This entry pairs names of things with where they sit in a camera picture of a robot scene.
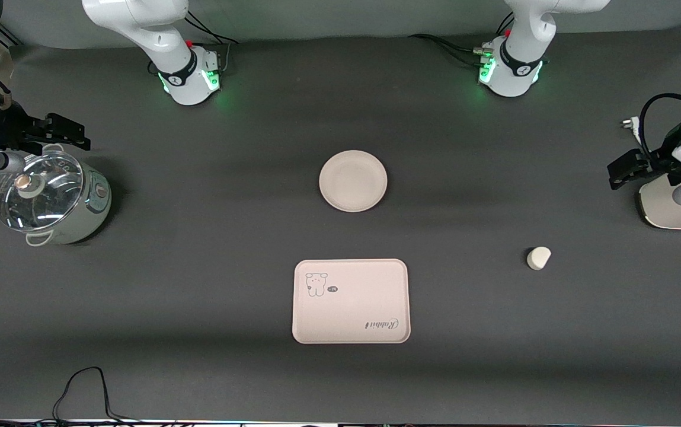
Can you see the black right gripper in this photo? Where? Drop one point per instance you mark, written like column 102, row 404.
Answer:
column 9, row 127

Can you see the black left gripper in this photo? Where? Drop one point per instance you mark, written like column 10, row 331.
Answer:
column 654, row 159

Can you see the small white bun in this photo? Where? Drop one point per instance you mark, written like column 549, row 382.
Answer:
column 538, row 258

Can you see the round beige plate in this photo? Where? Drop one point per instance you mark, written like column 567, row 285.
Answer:
column 352, row 181

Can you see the white Franka right robot arm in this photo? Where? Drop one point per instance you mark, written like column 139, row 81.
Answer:
column 138, row 24

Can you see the white Franka left robot arm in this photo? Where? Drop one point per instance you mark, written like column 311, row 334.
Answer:
column 524, row 35

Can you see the beige rectangular rabbit tray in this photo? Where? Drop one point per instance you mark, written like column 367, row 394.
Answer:
column 352, row 308

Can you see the cream white toaster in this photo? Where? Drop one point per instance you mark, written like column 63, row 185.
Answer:
column 666, row 210

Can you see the glass pot lid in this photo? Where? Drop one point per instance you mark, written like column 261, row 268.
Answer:
column 38, row 193

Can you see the pale green electric pot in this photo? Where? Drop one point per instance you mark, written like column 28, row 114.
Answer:
column 94, row 207

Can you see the aluminium frame rail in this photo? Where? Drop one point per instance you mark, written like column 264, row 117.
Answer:
column 5, row 37

